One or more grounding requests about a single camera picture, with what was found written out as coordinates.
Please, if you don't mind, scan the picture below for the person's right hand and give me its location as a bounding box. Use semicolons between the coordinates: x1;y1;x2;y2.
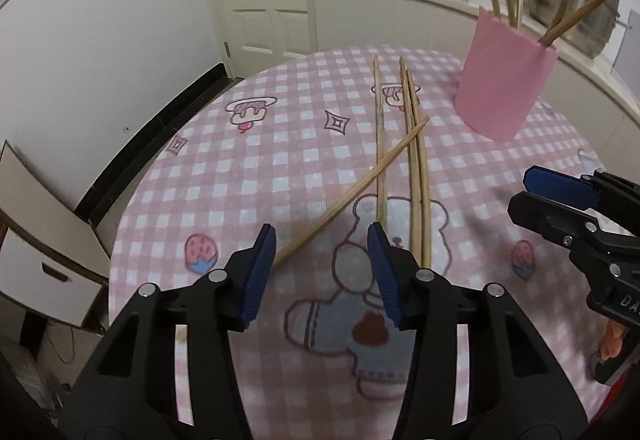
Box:
597;323;628;363

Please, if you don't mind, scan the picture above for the black cable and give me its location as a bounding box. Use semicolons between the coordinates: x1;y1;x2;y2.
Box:
47;320;76;366

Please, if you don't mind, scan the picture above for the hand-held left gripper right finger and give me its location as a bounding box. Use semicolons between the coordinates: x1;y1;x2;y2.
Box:
366;221;590;440

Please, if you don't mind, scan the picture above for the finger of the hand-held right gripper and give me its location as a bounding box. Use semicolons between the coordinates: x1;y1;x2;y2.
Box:
522;165;640;211
507;191;640;251

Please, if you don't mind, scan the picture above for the pink cup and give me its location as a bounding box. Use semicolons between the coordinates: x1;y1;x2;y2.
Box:
454;8;557;142

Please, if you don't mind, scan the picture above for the pink checked tablecloth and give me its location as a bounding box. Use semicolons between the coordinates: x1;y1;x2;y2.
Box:
107;45;608;440

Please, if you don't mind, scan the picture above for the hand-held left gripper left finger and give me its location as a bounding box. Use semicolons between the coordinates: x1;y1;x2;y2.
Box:
60;223;277;440

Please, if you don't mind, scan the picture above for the white kitchen cabinet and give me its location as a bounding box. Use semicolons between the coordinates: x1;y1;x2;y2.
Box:
302;0;640;161

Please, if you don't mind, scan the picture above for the dark wooden chopstick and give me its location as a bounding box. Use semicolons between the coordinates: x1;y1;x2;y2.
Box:
540;0;636;46

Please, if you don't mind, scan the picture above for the white drawer unit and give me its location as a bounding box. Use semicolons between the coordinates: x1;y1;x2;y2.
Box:
0;137;113;333

